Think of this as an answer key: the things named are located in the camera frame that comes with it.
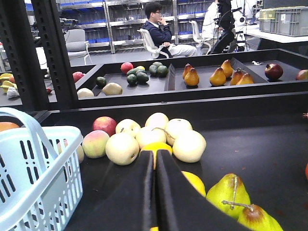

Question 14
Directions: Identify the dark red pomegranate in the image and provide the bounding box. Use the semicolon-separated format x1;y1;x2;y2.
264;64;283;80

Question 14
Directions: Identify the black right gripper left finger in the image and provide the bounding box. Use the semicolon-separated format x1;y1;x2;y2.
65;151;154;231

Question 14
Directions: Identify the seated man dark jacket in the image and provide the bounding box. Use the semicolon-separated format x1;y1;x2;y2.
142;2;197;58

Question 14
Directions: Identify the grey plastic crate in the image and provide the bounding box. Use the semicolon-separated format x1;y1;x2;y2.
259;6;308;37

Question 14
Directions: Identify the black wooden produce display table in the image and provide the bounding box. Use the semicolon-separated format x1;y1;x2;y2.
39;102;308;231

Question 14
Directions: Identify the light blue plastic basket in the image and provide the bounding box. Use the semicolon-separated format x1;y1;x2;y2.
0;107;83;231

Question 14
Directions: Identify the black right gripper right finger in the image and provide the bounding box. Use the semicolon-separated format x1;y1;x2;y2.
155;150;248;231

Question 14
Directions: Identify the black upper produce tray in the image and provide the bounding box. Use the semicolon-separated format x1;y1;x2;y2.
9;49;308;112

